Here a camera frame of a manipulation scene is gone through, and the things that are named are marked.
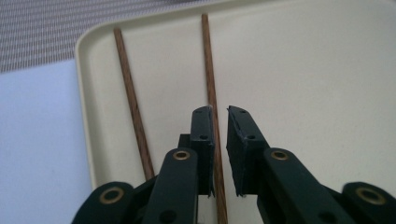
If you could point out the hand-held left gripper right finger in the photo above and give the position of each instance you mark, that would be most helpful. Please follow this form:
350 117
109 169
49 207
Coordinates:
246 146

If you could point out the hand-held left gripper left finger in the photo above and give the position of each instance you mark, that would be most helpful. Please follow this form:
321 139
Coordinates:
199 146

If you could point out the brown wooden chopstick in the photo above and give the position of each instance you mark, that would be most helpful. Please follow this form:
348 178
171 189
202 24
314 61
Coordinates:
132 102
210 68

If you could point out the beige rectangular tray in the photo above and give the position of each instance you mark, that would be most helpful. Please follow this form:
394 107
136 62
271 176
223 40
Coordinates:
295 77

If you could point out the white board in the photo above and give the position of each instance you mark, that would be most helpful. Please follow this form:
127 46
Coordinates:
37 146

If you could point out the striped woven placemat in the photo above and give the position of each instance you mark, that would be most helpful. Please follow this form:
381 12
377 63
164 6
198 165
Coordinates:
46 28

